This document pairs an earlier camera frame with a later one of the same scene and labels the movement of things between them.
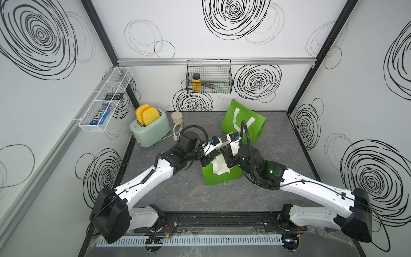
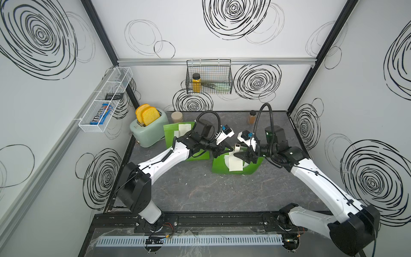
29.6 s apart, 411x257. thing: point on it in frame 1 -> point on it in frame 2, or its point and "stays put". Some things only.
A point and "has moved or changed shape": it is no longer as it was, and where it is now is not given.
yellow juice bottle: (196, 83) stays put
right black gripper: (228, 158) -> (248, 155)
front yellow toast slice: (150, 115) stays put
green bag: (211, 179) -> (169, 131)
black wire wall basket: (211, 76) stays put
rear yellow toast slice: (139, 111) stays put
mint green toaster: (146, 135) stays put
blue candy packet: (100, 116) stays put
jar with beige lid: (177, 116) stays put
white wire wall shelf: (100, 111) stays put
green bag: (236, 113) -> (219, 166)
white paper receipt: (219, 165) has moved or changed shape
